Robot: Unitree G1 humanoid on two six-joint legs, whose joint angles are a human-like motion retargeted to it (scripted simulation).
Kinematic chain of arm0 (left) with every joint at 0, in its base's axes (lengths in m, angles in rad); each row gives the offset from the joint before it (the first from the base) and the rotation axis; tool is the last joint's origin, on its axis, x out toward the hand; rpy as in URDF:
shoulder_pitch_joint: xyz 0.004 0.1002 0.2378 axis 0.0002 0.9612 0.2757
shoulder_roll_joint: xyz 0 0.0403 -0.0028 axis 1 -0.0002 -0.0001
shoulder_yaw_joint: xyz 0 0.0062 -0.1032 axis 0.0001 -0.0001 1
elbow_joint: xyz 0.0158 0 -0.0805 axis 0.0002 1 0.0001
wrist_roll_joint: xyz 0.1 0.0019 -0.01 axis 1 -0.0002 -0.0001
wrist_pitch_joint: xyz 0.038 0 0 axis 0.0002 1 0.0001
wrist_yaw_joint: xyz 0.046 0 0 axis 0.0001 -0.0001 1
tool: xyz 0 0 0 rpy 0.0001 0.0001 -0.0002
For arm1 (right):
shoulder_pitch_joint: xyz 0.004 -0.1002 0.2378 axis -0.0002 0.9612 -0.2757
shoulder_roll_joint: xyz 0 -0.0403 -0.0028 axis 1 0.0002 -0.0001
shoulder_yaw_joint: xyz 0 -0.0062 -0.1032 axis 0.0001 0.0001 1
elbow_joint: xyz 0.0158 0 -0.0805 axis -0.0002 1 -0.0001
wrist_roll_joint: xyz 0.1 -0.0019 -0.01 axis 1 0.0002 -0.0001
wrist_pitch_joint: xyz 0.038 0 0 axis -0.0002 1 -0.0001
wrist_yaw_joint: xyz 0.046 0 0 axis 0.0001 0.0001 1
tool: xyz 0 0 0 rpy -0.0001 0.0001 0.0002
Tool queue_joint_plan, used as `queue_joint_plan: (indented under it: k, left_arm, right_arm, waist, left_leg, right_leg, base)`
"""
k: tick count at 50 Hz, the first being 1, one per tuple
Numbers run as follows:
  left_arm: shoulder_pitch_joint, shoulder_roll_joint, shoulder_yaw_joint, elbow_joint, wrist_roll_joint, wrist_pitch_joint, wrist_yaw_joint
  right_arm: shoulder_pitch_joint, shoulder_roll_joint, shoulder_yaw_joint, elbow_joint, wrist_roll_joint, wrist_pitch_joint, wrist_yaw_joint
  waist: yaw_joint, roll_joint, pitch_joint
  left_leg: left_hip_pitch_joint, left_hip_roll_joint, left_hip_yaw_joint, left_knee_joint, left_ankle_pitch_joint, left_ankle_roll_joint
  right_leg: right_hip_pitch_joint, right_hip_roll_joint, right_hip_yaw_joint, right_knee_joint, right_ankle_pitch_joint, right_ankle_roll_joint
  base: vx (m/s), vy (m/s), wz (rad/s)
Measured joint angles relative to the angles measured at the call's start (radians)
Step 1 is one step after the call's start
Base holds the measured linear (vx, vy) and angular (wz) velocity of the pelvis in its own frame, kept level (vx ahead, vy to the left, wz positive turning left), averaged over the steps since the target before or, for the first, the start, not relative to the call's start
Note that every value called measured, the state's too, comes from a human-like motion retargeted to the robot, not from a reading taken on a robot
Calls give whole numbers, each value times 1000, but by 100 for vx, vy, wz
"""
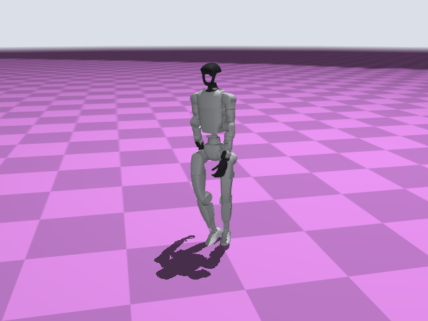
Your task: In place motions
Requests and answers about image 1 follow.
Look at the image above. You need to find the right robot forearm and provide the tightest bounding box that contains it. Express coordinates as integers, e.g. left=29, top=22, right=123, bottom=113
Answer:
left=191, top=125, right=203, bottom=145

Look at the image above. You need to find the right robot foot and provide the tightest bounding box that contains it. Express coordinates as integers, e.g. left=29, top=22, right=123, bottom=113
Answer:
left=205, top=227, right=223, bottom=246

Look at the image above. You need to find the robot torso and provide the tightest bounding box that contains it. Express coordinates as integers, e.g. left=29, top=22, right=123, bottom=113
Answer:
left=197, top=87, right=227, bottom=161

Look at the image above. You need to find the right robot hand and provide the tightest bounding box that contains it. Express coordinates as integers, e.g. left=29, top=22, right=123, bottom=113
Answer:
left=195, top=141, right=204, bottom=150

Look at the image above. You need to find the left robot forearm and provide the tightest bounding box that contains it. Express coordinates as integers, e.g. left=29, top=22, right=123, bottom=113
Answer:
left=221, top=122, right=235, bottom=158

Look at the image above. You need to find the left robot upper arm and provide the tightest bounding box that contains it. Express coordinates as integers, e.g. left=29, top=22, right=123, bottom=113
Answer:
left=221, top=92, right=236, bottom=132

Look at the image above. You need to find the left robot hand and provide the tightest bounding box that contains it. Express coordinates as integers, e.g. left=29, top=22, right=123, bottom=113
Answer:
left=212, top=150, right=229, bottom=178

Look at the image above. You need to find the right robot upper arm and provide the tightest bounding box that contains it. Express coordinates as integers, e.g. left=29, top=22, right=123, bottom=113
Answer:
left=190, top=92, right=200, bottom=127

